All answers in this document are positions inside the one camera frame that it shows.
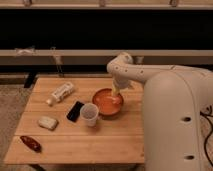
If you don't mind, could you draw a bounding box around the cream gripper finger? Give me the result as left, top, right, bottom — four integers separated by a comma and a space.
111, 84, 119, 104

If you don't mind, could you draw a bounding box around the orange ceramic bowl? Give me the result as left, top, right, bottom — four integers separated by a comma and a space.
92, 88, 124, 116

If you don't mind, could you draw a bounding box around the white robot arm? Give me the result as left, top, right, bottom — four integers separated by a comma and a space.
107, 52, 213, 171

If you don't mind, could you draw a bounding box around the white plastic cup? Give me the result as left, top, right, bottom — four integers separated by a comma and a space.
80, 103, 99, 127

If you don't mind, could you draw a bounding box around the black smartphone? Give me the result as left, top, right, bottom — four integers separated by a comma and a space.
67, 101, 84, 122

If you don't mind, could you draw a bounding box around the white plastic bottle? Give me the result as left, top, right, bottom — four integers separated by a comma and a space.
46, 82, 74, 106

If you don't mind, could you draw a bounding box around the wooden table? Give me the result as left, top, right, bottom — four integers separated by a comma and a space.
4, 78, 144, 164

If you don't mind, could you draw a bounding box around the black cable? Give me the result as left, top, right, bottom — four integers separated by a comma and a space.
199, 105, 213, 168

